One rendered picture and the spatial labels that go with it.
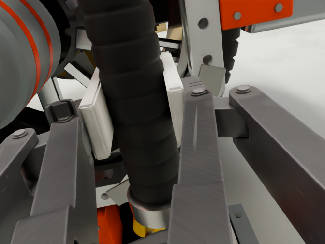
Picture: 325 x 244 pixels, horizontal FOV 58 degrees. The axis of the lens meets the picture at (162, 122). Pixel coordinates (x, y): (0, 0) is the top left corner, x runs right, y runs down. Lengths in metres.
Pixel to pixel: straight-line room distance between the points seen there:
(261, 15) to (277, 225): 0.94
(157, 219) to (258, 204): 1.11
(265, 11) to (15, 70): 0.28
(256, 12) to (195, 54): 0.09
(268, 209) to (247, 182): 0.18
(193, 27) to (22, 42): 0.19
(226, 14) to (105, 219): 0.35
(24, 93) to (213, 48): 0.22
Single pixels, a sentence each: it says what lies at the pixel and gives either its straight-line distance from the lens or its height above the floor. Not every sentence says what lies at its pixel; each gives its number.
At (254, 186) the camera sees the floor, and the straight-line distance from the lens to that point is 1.37.
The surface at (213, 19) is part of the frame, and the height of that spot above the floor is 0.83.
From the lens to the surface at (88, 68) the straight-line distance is 0.76.
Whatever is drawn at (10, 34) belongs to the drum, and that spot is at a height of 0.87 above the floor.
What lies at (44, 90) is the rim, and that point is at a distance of 0.52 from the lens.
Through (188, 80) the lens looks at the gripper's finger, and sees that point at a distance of 0.16.
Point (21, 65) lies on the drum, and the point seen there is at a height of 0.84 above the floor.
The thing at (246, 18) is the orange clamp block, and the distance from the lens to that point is 0.39.
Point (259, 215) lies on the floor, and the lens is 1.25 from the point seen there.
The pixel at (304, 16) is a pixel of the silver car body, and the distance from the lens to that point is 0.71.
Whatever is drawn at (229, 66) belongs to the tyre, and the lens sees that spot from 0.49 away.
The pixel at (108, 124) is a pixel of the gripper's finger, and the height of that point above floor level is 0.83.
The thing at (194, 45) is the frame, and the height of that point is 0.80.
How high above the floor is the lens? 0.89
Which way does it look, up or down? 27 degrees down
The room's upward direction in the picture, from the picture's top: 11 degrees counter-clockwise
